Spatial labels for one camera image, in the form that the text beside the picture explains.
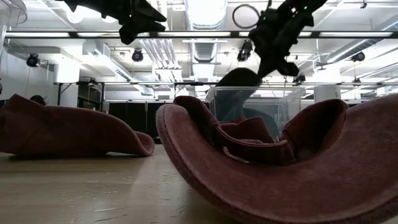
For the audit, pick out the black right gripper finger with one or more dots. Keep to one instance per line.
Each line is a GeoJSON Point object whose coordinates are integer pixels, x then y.
{"type": "Point", "coordinates": [268, 67]}
{"type": "Point", "coordinates": [289, 68]}

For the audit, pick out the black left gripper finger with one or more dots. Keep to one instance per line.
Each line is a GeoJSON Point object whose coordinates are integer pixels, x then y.
{"type": "Point", "coordinates": [152, 12]}
{"type": "Point", "coordinates": [133, 34]}

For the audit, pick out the dark green cap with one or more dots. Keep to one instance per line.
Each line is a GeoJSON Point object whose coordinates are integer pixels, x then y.
{"type": "Point", "coordinates": [239, 77]}
{"type": "Point", "coordinates": [267, 119]}

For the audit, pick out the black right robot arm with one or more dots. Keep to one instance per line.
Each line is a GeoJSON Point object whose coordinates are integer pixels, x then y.
{"type": "Point", "coordinates": [298, 12]}

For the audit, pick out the black ceiling spotlight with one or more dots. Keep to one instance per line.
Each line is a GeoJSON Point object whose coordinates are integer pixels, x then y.
{"type": "Point", "coordinates": [245, 49]}
{"type": "Point", "coordinates": [299, 78]}
{"type": "Point", "coordinates": [358, 56]}
{"type": "Point", "coordinates": [33, 60]}
{"type": "Point", "coordinates": [137, 55]}

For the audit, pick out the clear plastic bin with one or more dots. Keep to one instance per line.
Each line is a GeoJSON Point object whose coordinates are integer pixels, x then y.
{"type": "Point", "coordinates": [289, 105]}
{"type": "Point", "coordinates": [12, 12]}

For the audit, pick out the white pillar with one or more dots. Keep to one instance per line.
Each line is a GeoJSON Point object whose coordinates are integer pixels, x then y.
{"type": "Point", "coordinates": [326, 93]}

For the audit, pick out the black overhead beam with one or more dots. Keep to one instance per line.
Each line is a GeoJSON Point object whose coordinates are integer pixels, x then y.
{"type": "Point", "coordinates": [73, 34]}

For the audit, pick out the person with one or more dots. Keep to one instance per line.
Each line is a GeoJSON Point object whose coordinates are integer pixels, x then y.
{"type": "Point", "coordinates": [38, 99]}

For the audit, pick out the silver ventilation duct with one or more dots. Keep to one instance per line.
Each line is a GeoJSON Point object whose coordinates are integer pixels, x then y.
{"type": "Point", "coordinates": [205, 12]}

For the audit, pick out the black metal rack frame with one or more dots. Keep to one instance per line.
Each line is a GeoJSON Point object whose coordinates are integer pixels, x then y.
{"type": "Point", "coordinates": [77, 83]}

